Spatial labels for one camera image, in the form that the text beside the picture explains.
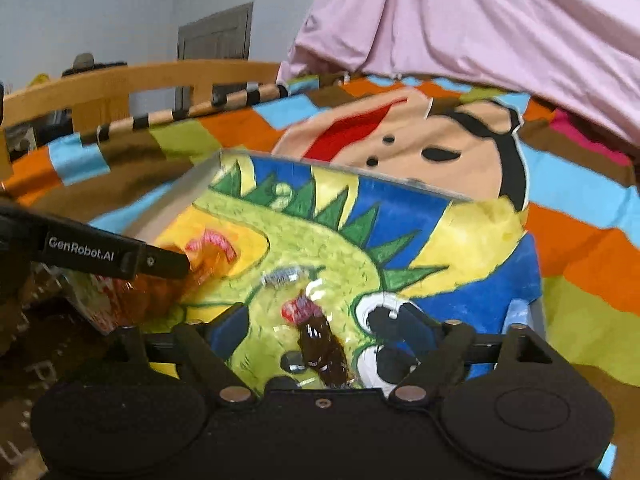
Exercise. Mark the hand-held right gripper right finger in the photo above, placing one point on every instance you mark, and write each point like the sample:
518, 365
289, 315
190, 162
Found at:
407, 332

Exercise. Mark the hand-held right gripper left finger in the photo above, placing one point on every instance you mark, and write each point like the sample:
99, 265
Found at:
232, 332

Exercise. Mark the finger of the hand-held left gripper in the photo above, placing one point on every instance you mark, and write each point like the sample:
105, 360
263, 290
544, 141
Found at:
162, 261

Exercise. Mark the orange snack packet pink top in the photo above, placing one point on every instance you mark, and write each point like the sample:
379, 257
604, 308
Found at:
150, 295

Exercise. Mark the cola bottle gummy candy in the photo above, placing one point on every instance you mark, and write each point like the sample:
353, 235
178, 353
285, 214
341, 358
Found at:
320, 345

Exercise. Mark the small silver wrapped candy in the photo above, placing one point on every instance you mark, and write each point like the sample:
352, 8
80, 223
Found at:
281, 277

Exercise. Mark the dark bundle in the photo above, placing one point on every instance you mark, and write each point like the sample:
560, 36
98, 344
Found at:
92, 64

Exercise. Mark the cartoon printed blanket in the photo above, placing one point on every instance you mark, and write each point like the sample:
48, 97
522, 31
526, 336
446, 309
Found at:
575, 240

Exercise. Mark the brown door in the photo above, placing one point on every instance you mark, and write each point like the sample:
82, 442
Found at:
215, 40

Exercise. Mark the pink bed sheet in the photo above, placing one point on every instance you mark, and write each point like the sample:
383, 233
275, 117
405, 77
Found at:
475, 20

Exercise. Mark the wooden bed rail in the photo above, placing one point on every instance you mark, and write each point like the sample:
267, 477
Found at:
100, 85

